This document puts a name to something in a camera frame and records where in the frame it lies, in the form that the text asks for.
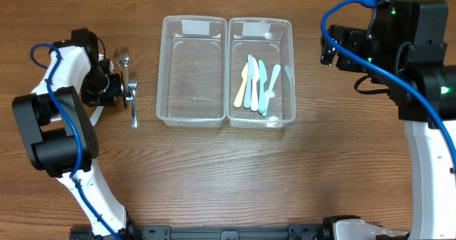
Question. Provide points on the white plastic knife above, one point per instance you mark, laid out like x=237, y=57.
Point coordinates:
x=255, y=79

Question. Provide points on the left clear plastic container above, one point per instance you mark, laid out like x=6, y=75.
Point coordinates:
x=191, y=78

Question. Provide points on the black handled metal fork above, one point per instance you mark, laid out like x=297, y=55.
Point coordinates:
x=116, y=61

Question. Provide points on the white plastic fork short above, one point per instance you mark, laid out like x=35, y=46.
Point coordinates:
x=96, y=115

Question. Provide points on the clear plastic container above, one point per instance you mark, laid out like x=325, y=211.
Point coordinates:
x=269, y=40
x=191, y=78

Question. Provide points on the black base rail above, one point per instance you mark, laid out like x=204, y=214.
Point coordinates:
x=291, y=232

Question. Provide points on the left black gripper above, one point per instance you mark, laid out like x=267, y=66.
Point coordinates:
x=119, y=85

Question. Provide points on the mint green plastic knife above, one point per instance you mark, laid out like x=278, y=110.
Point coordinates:
x=262, y=78

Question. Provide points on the yellow plastic knife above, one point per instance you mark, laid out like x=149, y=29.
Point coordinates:
x=238, y=101

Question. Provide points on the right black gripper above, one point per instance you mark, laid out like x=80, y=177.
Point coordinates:
x=335, y=45

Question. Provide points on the right clear plastic container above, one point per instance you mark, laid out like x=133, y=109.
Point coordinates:
x=269, y=40

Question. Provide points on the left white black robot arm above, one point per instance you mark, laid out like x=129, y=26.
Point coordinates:
x=56, y=122

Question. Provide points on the pale blue plastic knife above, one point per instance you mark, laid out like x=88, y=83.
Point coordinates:
x=250, y=75

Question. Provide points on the small silver metal fork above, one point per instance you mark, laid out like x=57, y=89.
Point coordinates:
x=132, y=84

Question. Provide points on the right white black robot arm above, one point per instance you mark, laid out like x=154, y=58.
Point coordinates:
x=403, y=52

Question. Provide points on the silver metal fork wide handle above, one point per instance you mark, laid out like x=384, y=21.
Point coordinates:
x=124, y=59

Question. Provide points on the light blue plastic knife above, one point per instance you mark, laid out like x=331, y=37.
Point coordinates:
x=270, y=93

